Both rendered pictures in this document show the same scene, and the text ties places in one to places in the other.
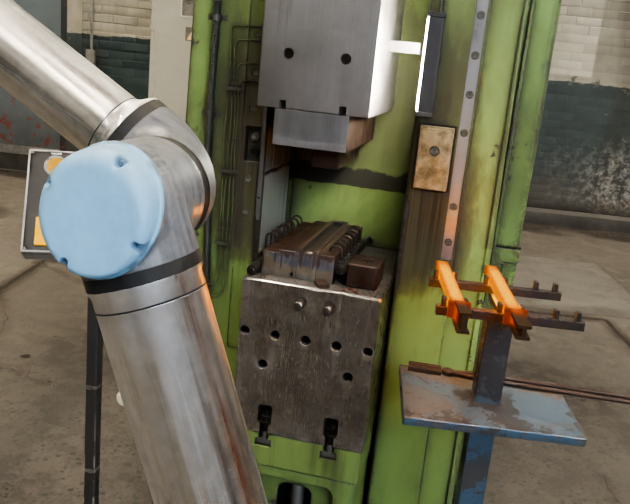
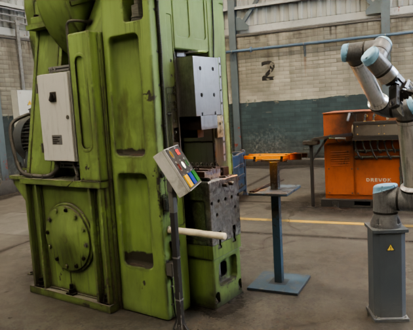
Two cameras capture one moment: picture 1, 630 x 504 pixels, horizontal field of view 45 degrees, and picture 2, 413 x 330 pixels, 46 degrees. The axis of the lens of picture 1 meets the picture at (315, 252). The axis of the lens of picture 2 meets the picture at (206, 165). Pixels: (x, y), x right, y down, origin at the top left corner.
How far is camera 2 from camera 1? 3.28 m
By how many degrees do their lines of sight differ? 66
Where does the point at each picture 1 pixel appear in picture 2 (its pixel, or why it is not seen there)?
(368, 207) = not seen: hidden behind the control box
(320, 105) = (210, 112)
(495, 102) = (225, 104)
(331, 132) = (214, 121)
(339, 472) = (237, 244)
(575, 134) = not seen: outside the picture
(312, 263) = (216, 171)
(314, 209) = not seen: hidden behind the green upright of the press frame
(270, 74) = (198, 103)
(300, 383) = (226, 216)
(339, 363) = (233, 202)
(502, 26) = (223, 80)
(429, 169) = (219, 129)
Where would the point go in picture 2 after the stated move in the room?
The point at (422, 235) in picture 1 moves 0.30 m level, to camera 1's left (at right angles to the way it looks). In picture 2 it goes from (219, 154) to (204, 159)
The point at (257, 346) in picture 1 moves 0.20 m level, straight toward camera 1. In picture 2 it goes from (215, 208) to (243, 209)
